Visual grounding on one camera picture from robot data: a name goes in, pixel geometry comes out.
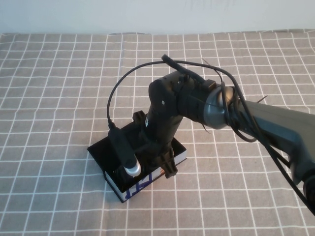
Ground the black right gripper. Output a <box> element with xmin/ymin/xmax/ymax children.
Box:
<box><xmin>132</xmin><ymin>111</ymin><xmax>184</xmax><ymax>179</ymax></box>

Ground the black box with blue print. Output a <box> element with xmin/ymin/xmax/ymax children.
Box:
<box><xmin>87</xmin><ymin>122</ymin><xmax>188</xmax><ymax>204</ymax></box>

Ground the grey white-grid tablecloth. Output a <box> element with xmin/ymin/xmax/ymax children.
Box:
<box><xmin>0</xmin><ymin>30</ymin><xmax>315</xmax><ymax>236</ymax></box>

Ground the black wrist camera silver lens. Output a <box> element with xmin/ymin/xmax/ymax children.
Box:
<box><xmin>107</xmin><ymin>123</ymin><xmax>142</xmax><ymax>178</ymax></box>

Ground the thin black camera cable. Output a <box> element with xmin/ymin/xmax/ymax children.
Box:
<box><xmin>106</xmin><ymin>59</ymin><xmax>315</xmax><ymax>214</ymax></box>

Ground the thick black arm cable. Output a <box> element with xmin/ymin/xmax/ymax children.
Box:
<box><xmin>161</xmin><ymin>54</ymin><xmax>217</xmax><ymax>92</ymax></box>

